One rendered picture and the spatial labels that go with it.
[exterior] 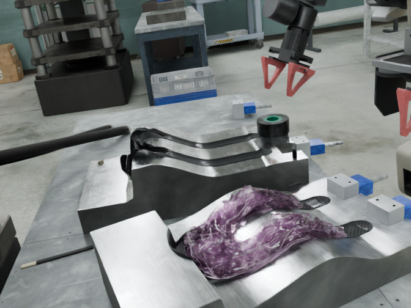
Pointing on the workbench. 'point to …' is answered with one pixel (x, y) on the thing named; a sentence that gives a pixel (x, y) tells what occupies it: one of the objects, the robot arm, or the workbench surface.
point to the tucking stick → (57, 256)
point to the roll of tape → (273, 125)
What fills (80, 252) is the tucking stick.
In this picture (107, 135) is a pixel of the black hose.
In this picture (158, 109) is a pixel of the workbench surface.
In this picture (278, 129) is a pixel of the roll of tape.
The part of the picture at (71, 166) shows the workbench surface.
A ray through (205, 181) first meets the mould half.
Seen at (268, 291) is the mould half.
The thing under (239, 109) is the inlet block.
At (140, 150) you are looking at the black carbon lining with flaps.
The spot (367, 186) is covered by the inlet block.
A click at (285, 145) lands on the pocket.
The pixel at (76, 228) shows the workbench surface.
